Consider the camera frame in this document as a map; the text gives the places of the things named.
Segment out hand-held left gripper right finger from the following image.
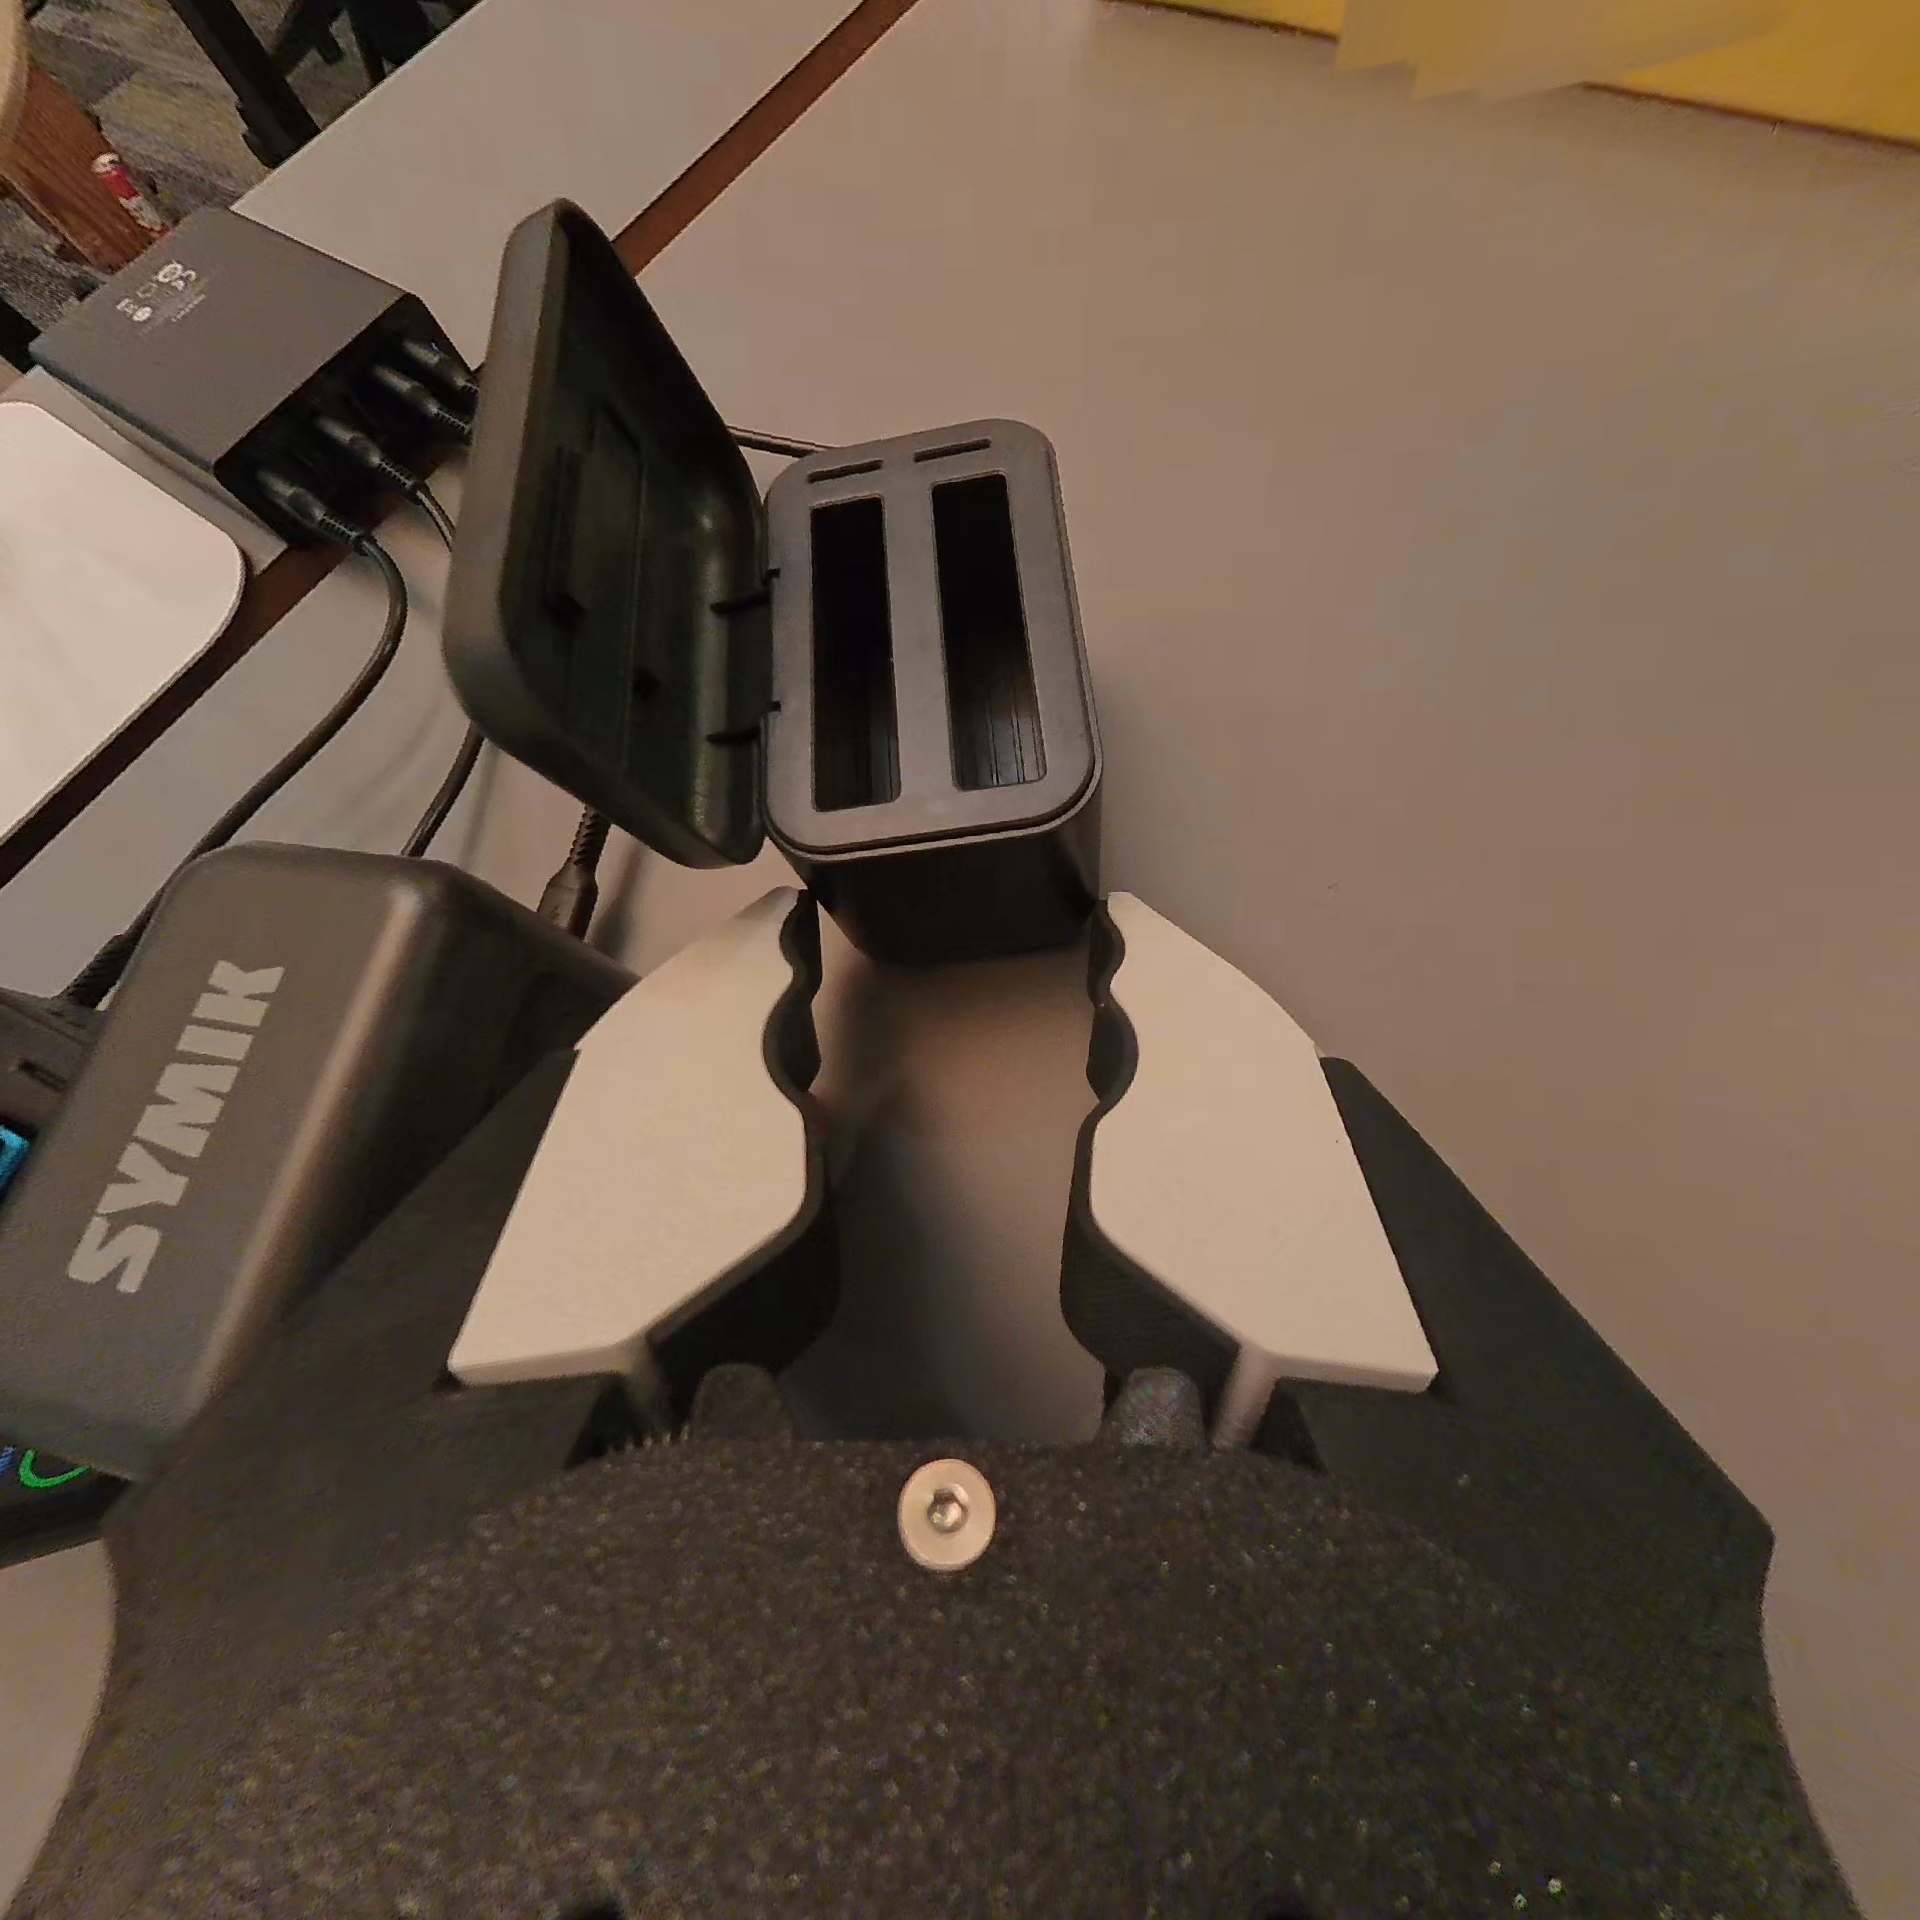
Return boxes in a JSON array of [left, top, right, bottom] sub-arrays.
[[1058, 889, 1441, 1451]]

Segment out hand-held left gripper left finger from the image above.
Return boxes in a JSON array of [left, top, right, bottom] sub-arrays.
[[445, 884, 829, 1435]]

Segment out black battery charging case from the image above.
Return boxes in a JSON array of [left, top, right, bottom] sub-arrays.
[[444, 198, 1109, 966]]

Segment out black power box white lettering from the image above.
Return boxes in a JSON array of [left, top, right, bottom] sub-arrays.
[[0, 843, 640, 1481]]

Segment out black device with coloured display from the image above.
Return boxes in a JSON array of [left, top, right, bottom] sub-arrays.
[[0, 982, 114, 1571]]

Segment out white flat rounded device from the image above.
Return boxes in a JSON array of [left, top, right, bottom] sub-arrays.
[[0, 402, 250, 843]]

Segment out black multi-port charger hub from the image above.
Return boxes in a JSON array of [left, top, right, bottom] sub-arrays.
[[29, 206, 481, 550]]

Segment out black chair legs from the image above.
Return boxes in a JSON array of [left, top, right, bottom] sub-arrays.
[[149, 0, 377, 169]]

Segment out wooden furniture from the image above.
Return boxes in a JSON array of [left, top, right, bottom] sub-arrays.
[[0, 0, 198, 273]]

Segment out black braided plug cable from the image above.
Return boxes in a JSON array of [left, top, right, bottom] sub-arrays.
[[531, 811, 618, 940]]

